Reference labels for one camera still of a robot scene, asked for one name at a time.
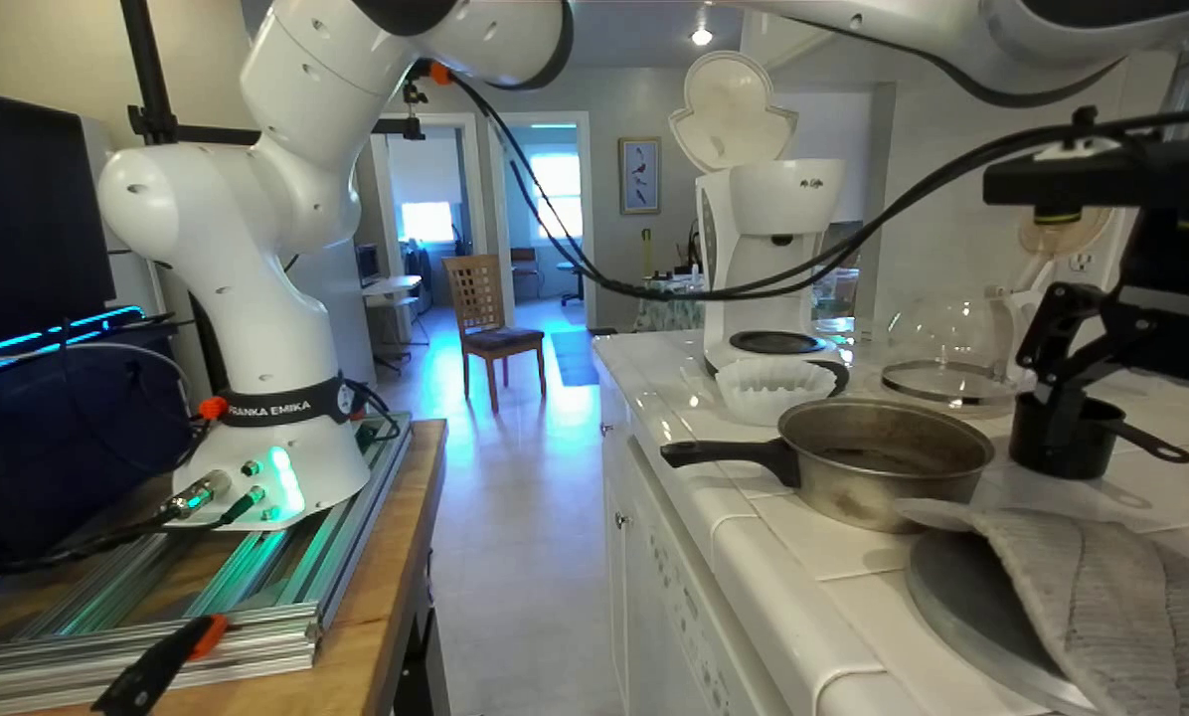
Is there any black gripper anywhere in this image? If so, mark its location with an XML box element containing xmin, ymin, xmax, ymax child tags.
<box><xmin>1019</xmin><ymin>207</ymin><xmax>1189</xmax><ymax>445</ymax></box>

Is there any grey quilted mat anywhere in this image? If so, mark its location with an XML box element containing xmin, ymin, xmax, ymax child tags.
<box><xmin>899</xmin><ymin>499</ymin><xmax>1189</xmax><ymax>716</ymax></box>

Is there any steel pot lid black knob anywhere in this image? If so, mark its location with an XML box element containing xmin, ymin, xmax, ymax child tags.
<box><xmin>905</xmin><ymin>534</ymin><xmax>1096</xmax><ymax>716</ymax></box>

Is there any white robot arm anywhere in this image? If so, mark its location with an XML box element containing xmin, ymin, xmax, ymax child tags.
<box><xmin>98</xmin><ymin>0</ymin><xmax>1189</xmax><ymax>534</ymax></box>

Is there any small black measuring cup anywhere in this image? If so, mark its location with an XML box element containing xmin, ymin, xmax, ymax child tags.
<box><xmin>1011</xmin><ymin>396</ymin><xmax>1189</xmax><ymax>480</ymax></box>

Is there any glass coffee carafe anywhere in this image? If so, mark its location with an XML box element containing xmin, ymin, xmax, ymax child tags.
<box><xmin>880</xmin><ymin>211</ymin><xmax>1124</xmax><ymax>412</ymax></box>

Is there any white paper coffee filter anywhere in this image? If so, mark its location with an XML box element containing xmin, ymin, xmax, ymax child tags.
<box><xmin>717</xmin><ymin>364</ymin><xmax>843</xmax><ymax>425</ymax></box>

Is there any white coffee maker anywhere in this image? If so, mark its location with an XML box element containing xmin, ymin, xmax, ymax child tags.
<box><xmin>669</xmin><ymin>52</ymin><xmax>843</xmax><ymax>369</ymax></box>

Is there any wooden chair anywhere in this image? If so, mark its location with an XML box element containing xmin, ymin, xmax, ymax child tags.
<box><xmin>445</xmin><ymin>256</ymin><xmax>546</xmax><ymax>406</ymax></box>

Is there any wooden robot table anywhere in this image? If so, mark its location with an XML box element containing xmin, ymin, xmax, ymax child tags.
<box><xmin>14</xmin><ymin>421</ymin><xmax>445</xmax><ymax>716</ymax></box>

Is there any black orange clamp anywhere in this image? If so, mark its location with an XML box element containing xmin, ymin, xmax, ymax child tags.
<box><xmin>90</xmin><ymin>612</ymin><xmax>232</xmax><ymax>716</ymax></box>

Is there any dark blue bag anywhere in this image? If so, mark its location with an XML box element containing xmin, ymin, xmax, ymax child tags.
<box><xmin>0</xmin><ymin>352</ymin><xmax>191</xmax><ymax>568</ymax></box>

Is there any black computer monitor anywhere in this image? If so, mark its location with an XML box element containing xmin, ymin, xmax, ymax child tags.
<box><xmin>0</xmin><ymin>101</ymin><xmax>114</xmax><ymax>337</ymax></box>

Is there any steel pot with black handle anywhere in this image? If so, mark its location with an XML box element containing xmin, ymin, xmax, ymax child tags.
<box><xmin>661</xmin><ymin>400</ymin><xmax>993</xmax><ymax>534</ymax></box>

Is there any framed wall picture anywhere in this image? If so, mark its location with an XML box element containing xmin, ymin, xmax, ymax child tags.
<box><xmin>619</xmin><ymin>141</ymin><xmax>661</xmax><ymax>214</ymax></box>

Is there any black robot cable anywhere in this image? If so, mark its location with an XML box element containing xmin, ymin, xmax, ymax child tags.
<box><xmin>409</xmin><ymin>55</ymin><xmax>1189</xmax><ymax>305</ymax></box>

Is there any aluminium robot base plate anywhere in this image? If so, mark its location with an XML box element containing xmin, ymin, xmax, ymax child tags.
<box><xmin>0</xmin><ymin>435</ymin><xmax>409</xmax><ymax>716</ymax></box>

